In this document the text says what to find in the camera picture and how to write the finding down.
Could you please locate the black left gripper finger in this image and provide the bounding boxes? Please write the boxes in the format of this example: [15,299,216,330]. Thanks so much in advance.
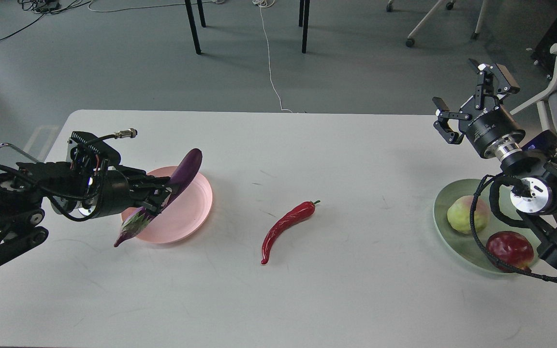
[126,167,176,192]
[127,191,171,216]

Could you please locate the black table leg left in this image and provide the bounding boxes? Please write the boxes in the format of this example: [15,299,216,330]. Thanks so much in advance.
[184,0,207,55]

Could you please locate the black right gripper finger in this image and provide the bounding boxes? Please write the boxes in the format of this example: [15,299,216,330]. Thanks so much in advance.
[468,58,520,110]
[432,97,475,145]

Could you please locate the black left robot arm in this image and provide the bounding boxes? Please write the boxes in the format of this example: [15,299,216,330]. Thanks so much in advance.
[0,129,172,266]

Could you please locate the white chair base with casters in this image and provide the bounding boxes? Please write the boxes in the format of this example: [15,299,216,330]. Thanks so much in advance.
[405,0,491,48]

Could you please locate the black table leg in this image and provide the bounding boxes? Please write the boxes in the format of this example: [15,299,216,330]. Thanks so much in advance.
[184,0,207,55]
[298,0,311,54]

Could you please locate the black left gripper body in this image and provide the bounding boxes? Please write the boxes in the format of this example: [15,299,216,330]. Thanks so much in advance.
[88,170,132,218]

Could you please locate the black table leg right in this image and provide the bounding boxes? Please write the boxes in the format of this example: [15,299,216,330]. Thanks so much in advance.
[298,0,311,54]

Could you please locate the green pink peach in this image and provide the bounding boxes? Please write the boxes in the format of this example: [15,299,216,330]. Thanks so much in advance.
[446,196,491,235]

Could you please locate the black floor cables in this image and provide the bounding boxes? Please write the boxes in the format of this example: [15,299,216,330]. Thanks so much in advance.
[0,0,226,61]

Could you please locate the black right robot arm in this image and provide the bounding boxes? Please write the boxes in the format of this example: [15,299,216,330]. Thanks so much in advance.
[432,59,557,284]

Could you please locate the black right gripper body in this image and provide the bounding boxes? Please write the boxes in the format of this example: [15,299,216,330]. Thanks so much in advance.
[464,103,526,159]

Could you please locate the white floor cable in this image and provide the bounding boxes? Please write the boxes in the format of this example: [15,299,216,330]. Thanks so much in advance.
[251,0,293,114]

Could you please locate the purple eggplant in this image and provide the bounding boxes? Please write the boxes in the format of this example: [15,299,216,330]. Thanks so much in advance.
[113,148,203,247]

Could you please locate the red chili pepper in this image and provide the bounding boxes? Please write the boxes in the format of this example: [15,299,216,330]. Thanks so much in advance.
[260,200,321,265]

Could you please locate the pink plate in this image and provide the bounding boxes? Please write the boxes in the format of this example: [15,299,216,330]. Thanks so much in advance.
[136,173,214,244]

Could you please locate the red pomegranate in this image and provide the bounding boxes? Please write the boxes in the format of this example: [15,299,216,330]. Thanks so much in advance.
[485,231,535,272]

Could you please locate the light green plate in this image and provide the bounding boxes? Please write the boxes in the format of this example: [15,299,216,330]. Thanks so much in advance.
[433,178,540,276]

